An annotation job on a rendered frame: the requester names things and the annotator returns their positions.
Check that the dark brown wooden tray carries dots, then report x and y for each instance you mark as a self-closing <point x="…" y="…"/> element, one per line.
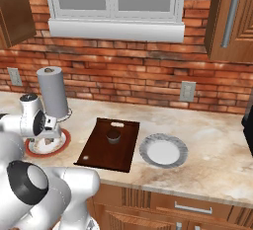
<point x="105" y="155"/>

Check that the brown dessert item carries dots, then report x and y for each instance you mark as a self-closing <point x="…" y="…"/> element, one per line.
<point x="50" y="141"/>

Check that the wooden drawer front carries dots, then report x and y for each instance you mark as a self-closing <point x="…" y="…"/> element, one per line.
<point x="115" y="196"/>
<point x="194" y="201"/>

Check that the grey rimmed white plate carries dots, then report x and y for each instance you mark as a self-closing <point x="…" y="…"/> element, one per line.
<point x="163" y="151"/>

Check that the wooden base cupboard door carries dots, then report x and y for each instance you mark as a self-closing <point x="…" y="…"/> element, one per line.
<point x="131" y="219"/>
<point x="224" y="224"/>

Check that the brown wooden wall cupboard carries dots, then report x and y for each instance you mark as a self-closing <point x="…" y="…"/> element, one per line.
<point x="15" y="7"/>

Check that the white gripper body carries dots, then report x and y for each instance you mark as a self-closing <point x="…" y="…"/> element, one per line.
<point x="42" y="136"/>

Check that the black appliance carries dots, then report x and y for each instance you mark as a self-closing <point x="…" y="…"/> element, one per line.
<point x="248" y="125"/>

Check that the white framed window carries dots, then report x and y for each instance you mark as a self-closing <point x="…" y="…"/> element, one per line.
<point x="115" y="26"/>

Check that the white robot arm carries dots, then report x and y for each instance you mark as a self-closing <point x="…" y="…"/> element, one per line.
<point x="62" y="188"/>

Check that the grey wall socket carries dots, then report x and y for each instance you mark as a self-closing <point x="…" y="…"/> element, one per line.
<point x="187" y="91"/>
<point x="15" y="76"/>

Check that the red rimmed white plate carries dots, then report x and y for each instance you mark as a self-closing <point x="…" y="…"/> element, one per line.
<point x="64" y="141"/>

